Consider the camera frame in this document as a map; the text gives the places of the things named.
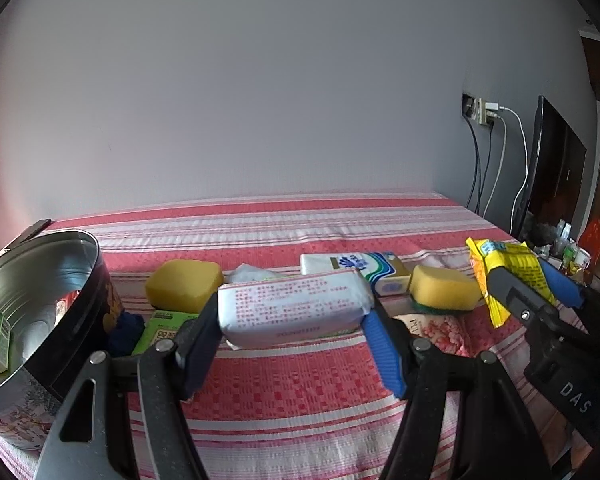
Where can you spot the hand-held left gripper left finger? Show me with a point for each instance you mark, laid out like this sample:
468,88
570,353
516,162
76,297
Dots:
203,357

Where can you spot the white cup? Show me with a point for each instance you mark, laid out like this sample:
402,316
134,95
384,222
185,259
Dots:
581,262

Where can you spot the yellow sponge with green scourer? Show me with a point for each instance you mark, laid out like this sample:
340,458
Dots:
442,287

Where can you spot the plain yellow sponge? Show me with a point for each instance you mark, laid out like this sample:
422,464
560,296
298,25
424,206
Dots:
182,285

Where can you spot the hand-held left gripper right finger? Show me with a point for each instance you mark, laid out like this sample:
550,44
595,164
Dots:
386,355

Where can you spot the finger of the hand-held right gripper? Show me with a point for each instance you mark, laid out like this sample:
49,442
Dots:
515,295
562,282

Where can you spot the round metal tin bucket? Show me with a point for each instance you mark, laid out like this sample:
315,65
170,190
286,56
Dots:
87,310

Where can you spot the green tissue pack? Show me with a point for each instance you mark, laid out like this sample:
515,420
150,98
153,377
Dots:
160,327

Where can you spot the white tissue pack red print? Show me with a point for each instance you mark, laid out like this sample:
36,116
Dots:
290,305

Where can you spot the crumpled white plastic wrap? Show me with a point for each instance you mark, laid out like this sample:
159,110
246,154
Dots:
247,274

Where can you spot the red striped bedsheet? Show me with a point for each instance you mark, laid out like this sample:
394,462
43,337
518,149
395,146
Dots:
305,410

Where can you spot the clear bottle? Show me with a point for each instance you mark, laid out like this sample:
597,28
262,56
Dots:
562,237

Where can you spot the black smartphone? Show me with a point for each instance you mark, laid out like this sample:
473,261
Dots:
30,234

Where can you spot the white charger plug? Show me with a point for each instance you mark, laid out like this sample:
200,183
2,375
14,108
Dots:
490,112

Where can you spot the blue cloth ball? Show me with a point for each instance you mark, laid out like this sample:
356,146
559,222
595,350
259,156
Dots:
127,332

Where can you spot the pink patterned packet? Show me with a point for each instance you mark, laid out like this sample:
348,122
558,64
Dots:
445,335

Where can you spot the white tissue pack blue print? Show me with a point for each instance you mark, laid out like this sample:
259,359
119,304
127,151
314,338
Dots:
355,262

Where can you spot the red paper decoration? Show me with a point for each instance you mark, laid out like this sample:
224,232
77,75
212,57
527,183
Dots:
594,237

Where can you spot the black flat screen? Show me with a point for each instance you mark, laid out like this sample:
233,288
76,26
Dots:
555,170

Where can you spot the yellow snack packet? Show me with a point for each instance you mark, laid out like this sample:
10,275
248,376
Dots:
510,260

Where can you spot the red packet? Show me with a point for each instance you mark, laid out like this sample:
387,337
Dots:
66,307

